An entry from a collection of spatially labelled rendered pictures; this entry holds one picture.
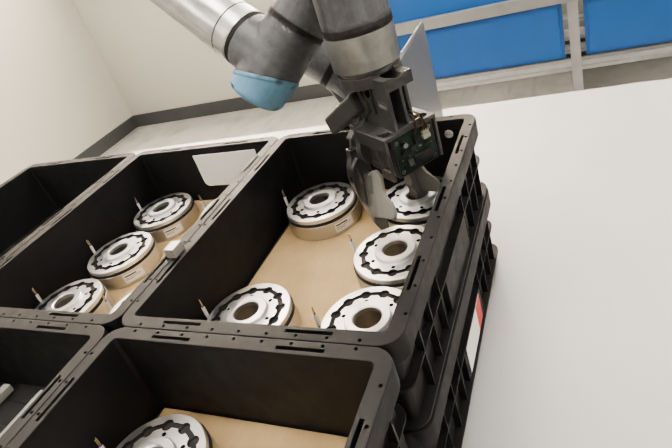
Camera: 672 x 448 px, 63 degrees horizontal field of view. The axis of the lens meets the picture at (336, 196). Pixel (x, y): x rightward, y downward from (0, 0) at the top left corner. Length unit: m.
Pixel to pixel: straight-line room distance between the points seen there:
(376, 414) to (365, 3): 0.37
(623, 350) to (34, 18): 4.17
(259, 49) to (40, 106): 3.67
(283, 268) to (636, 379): 0.42
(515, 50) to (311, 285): 2.02
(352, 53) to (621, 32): 2.06
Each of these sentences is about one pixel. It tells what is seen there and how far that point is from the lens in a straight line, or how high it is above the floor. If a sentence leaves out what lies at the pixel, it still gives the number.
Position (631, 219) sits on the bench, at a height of 0.70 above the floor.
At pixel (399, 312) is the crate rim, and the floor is 0.93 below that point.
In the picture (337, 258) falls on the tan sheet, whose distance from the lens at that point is 0.70.
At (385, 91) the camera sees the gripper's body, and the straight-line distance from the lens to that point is 0.56.
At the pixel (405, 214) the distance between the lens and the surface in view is 0.69.
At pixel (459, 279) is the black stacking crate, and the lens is 0.62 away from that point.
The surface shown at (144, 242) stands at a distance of 0.88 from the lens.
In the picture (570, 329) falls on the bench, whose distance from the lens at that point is 0.74.
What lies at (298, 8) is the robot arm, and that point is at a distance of 0.65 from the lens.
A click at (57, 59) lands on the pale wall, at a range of 4.46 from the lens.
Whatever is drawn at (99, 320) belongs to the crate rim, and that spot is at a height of 0.93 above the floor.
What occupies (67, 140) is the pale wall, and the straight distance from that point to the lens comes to 4.37.
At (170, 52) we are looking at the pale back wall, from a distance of 4.32.
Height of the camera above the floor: 1.23
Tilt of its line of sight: 29 degrees down
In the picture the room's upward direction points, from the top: 19 degrees counter-clockwise
